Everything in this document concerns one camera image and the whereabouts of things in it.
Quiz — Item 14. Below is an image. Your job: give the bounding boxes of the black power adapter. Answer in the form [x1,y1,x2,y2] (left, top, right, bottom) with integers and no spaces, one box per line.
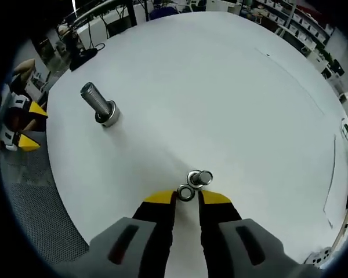
[68,42,106,72]

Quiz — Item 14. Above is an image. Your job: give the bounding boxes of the grey mesh office chair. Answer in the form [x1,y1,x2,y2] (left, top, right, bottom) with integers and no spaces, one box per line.
[0,131,91,269]

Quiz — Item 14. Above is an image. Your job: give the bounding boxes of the tangled black cables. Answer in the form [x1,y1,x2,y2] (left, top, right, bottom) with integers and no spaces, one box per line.
[85,11,111,49]

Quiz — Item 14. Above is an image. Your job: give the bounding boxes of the shelf unit with white bins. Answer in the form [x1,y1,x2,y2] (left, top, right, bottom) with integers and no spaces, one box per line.
[240,0,337,56]

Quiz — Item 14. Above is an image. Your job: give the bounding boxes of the small steel washer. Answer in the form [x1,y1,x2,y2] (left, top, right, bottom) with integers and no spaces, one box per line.
[176,185,195,203]
[186,169,214,191]

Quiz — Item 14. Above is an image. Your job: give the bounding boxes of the large steel threaded stud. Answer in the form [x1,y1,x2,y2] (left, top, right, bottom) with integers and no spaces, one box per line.
[79,82,122,128]

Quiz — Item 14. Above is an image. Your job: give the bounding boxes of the large steel washer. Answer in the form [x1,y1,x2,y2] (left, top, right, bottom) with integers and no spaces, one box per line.
[95,100,122,124]

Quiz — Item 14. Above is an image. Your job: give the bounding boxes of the black post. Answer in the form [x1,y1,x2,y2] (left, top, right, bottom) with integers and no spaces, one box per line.
[126,0,137,27]

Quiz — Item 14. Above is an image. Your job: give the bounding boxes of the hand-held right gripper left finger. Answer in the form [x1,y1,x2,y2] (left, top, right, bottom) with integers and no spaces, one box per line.
[53,189,177,278]

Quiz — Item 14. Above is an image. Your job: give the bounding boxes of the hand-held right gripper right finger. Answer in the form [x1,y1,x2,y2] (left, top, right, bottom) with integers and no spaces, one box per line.
[197,190,322,278]

